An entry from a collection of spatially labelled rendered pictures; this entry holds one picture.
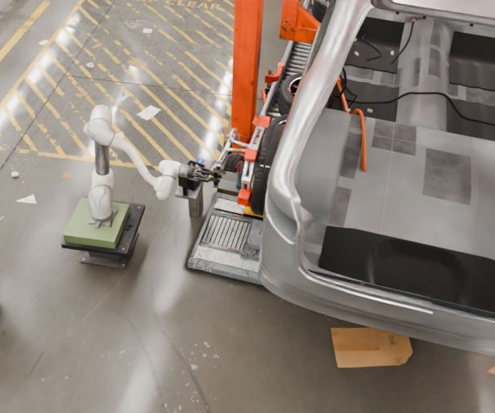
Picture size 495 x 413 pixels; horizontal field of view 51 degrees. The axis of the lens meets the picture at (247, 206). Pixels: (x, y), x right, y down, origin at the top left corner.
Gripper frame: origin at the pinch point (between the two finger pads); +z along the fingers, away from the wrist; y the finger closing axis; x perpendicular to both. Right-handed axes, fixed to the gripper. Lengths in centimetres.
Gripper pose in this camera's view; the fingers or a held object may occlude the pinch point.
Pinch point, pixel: (215, 177)
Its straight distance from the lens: 364.1
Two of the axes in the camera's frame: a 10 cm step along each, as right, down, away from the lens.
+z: 9.7, 2.1, -1.3
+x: 0.5, -6.8, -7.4
